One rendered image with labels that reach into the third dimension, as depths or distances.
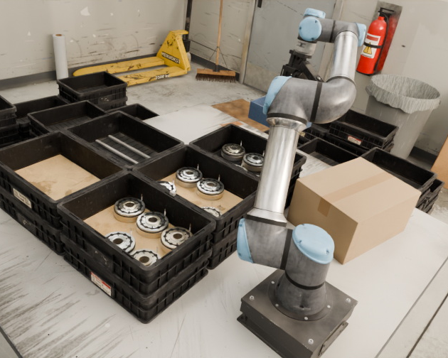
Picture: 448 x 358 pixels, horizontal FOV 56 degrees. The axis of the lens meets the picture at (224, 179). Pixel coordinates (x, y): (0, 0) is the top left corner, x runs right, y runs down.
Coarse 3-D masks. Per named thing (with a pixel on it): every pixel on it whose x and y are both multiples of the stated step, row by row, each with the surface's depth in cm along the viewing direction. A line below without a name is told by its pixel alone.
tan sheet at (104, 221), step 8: (112, 208) 145; (96, 216) 141; (104, 216) 141; (112, 216) 142; (96, 224) 137; (104, 224) 137; (112, 224) 138; (120, 224) 138; (128, 224) 139; (136, 224) 139; (104, 232) 134; (128, 232) 136; (136, 232) 136; (136, 240) 133; (144, 240) 134; (152, 240) 134; (160, 240) 134; (136, 248) 130; (144, 248) 131; (152, 248) 131; (160, 248) 132
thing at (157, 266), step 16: (80, 192) 134; (64, 208) 126; (192, 208) 134; (80, 224) 122; (208, 224) 128; (96, 240) 119; (192, 240) 121; (128, 256) 113; (176, 256) 118; (144, 272) 110
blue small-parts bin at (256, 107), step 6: (264, 96) 167; (252, 102) 161; (258, 102) 166; (264, 102) 169; (252, 108) 162; (258, 108) 160; (252, 114) 163; (258, 114) 161; (264, 114) 159; (258, 120) 162; (264, 120) 160; (306, 126) 162
